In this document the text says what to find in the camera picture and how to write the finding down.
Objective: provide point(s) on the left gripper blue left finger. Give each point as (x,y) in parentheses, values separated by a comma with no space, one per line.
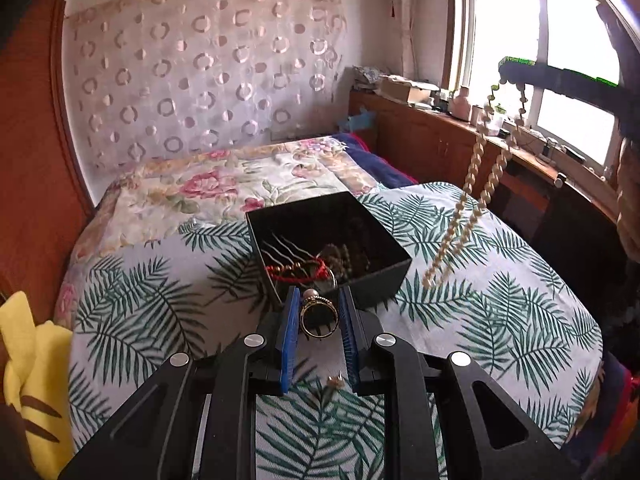
(289,337)

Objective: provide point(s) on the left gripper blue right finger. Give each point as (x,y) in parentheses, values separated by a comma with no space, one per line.
(350,349)

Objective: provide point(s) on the black jewelry box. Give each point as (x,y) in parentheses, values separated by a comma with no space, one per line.
(349,245)

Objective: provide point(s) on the person's right hand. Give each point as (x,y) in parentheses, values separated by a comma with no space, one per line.
(628,200)

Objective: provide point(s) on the flower shaped earring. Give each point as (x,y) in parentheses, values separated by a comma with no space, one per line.
(337,381)

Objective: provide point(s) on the metal hairpin ornament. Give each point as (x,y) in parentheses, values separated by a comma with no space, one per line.
(283,254)

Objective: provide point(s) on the window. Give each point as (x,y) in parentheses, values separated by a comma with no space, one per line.
(494,29)

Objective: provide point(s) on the palm leaf print cloth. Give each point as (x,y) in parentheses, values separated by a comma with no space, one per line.
(200,289)

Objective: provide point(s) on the dark blue blanket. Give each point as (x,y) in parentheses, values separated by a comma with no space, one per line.
(380,170)

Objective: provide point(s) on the pink bottle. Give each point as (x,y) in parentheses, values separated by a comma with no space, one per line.
(460,106)

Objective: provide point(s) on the floral quilt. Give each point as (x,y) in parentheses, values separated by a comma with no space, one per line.
(149,203)

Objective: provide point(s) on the cardboard box on cabinet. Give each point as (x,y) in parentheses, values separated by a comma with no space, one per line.
(405,90)

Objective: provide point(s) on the yellow plush toy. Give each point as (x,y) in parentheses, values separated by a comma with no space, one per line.
(35,386)

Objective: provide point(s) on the wooden headboard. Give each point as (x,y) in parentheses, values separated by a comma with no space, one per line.
(45,204)

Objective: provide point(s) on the sheer circle pattern curtain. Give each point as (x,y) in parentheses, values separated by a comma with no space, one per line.
(158,79)

